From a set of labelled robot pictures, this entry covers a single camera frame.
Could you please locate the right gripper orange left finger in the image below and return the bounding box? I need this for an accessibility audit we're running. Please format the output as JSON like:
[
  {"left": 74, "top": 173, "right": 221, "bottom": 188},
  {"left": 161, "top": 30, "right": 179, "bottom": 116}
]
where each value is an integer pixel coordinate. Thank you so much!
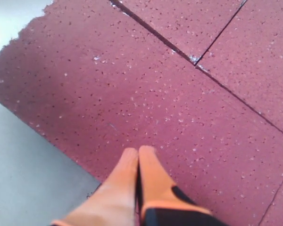
[{"left": 51, "top": 148, "right": 138, "bottom": 226}]

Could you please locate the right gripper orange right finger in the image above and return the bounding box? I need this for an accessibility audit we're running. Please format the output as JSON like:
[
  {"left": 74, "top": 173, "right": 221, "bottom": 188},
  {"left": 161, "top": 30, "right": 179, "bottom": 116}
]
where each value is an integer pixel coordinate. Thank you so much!
[{"left": 138, "top": 145, "right": 224, "bottom": 226}]

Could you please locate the red brick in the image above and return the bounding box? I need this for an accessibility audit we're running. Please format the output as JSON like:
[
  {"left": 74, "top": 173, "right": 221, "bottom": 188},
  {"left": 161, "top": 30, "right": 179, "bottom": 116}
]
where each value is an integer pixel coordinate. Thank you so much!
[
  {"left": 0, "top": 0, "right": 283, "bottom": 226},
  {"left": 120, "top": 0, "right": 245, "bottom": 64},
  {"left": 259, "top": 183, "right": 283, "bottom": 226},
  {"left": 199, "top": 0, "right": 283, "bottom": 132}
]

